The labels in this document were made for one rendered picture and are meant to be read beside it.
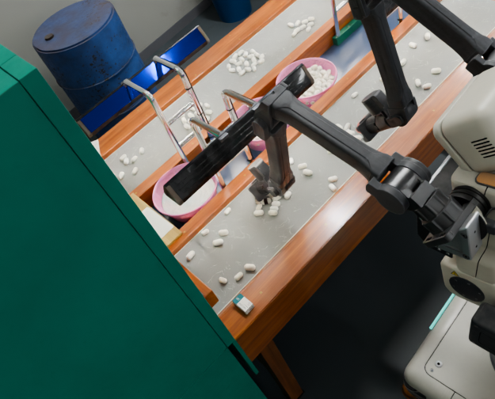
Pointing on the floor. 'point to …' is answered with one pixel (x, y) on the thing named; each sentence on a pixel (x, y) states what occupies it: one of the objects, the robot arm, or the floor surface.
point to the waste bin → (232, 9)
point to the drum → (89, 54)
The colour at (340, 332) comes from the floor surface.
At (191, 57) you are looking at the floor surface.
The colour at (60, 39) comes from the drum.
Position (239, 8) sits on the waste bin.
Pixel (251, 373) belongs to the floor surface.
